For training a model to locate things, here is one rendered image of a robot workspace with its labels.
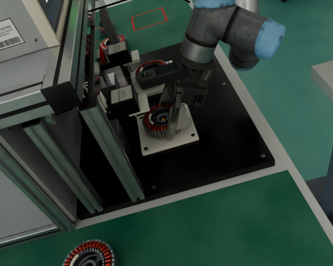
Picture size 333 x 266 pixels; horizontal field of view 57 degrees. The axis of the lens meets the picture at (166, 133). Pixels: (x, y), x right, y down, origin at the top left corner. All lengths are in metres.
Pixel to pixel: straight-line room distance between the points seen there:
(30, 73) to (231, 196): 0.47
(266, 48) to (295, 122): 1.29
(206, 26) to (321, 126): 1.34
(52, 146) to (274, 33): 0.46
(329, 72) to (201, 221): 0.58
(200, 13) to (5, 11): 0.35
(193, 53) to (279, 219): 0.38
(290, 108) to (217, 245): 1.45
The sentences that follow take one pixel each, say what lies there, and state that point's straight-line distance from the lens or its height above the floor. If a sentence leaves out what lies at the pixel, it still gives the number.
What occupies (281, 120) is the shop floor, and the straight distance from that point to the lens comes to 1.91.
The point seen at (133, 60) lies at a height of 0.88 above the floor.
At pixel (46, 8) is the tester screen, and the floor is 1.17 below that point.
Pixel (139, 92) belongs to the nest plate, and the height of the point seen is 0.78.
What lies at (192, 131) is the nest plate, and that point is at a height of 0.78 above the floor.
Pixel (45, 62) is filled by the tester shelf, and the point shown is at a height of 1.11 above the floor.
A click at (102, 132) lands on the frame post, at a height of 0.99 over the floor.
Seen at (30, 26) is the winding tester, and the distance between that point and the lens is 0.59.
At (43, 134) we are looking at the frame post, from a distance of 0.56.
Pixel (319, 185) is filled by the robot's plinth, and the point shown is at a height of 0.02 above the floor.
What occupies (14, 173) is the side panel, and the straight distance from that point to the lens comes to 0.63.
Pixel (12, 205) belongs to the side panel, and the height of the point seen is 0.87.
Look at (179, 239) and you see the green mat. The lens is 0.66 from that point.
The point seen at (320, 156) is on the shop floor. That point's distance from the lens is 1.75.
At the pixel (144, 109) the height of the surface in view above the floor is 0.88.
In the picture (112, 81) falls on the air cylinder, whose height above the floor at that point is 0.82.
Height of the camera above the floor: 1.34
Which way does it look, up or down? 43 degrees down
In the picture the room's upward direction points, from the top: 19 degrees counter-clockwise
